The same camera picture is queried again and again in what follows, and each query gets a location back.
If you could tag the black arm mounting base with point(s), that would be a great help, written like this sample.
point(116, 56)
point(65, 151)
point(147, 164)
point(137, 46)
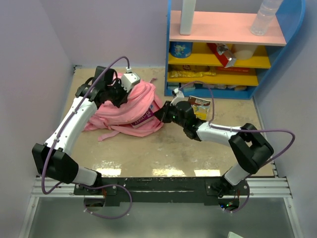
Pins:
point(210, 191)

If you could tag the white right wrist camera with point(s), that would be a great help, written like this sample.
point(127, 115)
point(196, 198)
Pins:
point(178, 96)

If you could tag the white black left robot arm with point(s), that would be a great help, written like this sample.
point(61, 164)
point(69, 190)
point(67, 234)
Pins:
point(52, 158)

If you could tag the pink student backpack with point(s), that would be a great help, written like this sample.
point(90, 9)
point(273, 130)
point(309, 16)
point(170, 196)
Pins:
point(118, 120)

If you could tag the white plastic cup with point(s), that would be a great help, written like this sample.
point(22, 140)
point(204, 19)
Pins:
point(243, 52)

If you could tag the blue wooden shelf unit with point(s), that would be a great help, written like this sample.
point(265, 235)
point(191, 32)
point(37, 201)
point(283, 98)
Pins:
point(232, 28)

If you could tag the clear plastic water bottle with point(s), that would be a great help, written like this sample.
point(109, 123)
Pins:
point(265, 16)

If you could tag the white tall bottle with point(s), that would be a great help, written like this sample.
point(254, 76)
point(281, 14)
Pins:
point(187, 15)

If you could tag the yellow chips bag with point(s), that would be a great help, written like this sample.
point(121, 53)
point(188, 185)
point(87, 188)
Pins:
point(190, 71)

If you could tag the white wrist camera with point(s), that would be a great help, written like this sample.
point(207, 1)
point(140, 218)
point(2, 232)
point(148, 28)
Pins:
point(129, 80)
point(178, 96)

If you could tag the red snack box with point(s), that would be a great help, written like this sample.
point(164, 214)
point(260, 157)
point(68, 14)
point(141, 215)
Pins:
point(223, 54)

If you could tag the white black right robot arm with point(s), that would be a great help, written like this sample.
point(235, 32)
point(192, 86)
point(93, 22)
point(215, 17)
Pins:
point(250, 148)

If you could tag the purple book underneath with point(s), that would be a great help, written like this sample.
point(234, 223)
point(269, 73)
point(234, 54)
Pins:
point(145, 118)

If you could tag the red flat package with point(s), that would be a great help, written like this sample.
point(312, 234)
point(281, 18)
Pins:
point(235, 70)

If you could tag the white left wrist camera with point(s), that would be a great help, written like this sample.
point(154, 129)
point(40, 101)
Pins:
point(129, 80)

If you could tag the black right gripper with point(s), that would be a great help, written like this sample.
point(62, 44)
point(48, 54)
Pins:
point(162, 114)

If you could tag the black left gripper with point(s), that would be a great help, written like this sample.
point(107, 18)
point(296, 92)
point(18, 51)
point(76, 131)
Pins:
point(124, 96)

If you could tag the blue round tin can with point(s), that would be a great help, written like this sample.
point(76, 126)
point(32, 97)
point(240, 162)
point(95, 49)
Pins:
point(180, 50)

